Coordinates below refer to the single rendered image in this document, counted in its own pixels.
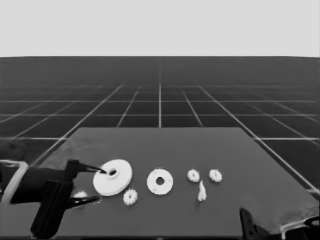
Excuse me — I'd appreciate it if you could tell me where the large thick white disc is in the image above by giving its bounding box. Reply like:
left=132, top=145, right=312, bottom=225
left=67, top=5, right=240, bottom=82
left=92, top=158, right=134, bottom=197

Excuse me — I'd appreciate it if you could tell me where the small white T-shaped piece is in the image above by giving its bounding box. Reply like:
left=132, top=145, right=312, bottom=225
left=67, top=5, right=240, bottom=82
left=197, top=180, right=208, bottom=202

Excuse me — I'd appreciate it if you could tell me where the white round carrier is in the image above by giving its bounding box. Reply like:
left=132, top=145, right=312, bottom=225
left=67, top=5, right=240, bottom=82
left=146, top=168, right=174, bottom=196

